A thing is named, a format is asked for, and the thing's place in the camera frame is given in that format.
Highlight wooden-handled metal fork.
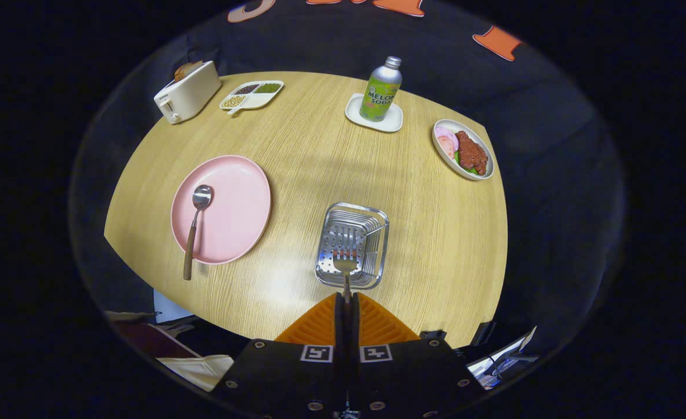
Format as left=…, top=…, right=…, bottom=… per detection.
left=333, top=232, right=360, bottom=304

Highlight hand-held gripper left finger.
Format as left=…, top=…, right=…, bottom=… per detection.
left=212, top=292, right=346, bottom=417

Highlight pink round plate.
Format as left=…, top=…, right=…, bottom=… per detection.
left=171, top=155, right=273, bottom=266

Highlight wooden-handled metal spoon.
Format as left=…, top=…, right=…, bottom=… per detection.
left=182, top=184, right=213, bottom=281

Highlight brown toasted bread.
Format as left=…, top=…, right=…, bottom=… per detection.
left=174, top=61, right=204, bottom=82

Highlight dark red bag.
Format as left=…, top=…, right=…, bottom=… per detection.
left=113, top=322, right=201, bottom=359

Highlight white square coaster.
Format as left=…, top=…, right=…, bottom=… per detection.
left=345, top=93, right=404, bottom=133

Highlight white toaster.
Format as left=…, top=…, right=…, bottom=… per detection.
left=153, top=61, right=222, bottom=125

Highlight pink ham slices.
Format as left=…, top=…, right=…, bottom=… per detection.
left=434, top=126, right=459, bottom=159

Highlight perforated steel basket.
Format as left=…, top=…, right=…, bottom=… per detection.
left=314, top=202, right=390, bottom=290

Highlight white flat panel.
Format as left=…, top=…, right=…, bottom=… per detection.
left=468, top=326, right=539, bottom=389

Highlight white divided tray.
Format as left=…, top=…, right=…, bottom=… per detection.
left=219, top=80, right=285, bottom=115

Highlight white oval dish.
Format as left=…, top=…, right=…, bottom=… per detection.
left=432, top=119, right=495, bottom=181

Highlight white paper sheet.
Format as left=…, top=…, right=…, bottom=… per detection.
left=153, top=289, right=195, bottom=324

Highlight beige zip pouch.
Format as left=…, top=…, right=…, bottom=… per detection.
left=155, top=355, right=234, bottom=392

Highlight green soda bottle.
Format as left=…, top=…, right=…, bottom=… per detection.
left=359, top=56, right=403, bottom=123

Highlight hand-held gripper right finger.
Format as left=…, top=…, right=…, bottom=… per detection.
left=346, top=292, right=486, bottom=417

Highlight green lettuce leaf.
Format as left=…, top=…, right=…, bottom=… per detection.
left=452, top=151, right=479, bottom=175

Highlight red-brown meat piece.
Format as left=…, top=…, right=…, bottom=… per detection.
left=455, top=130, right=489, bottom=176

